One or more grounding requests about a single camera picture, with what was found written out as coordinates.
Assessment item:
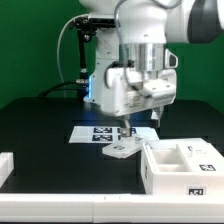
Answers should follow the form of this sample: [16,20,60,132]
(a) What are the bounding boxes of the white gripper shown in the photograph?
[104,68,177,137]

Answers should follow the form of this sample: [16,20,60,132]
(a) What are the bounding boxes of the white door panel with knob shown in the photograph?
[102,135,146,159]

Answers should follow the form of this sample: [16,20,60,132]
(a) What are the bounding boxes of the white cabinet body box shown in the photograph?
[141,138,224,196]

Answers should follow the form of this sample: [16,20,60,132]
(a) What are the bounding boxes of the white cabinet door panel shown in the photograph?
[177,143,224,173]

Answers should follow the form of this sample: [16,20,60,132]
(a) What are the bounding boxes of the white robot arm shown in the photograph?
[79,0,224,137]

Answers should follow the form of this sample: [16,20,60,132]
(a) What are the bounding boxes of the white marker sheet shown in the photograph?
[69,126,159,144]

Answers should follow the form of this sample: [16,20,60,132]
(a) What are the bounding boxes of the grey camera cable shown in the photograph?
[56,14,88,84]

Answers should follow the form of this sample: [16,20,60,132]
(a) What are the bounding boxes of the black base cable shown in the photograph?
[38,81,88,99]

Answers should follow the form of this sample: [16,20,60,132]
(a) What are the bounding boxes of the black camera on stand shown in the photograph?
[69,14,115,100]

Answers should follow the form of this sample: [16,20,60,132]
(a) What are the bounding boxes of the white front fence rail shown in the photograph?
[0,194,224,224]

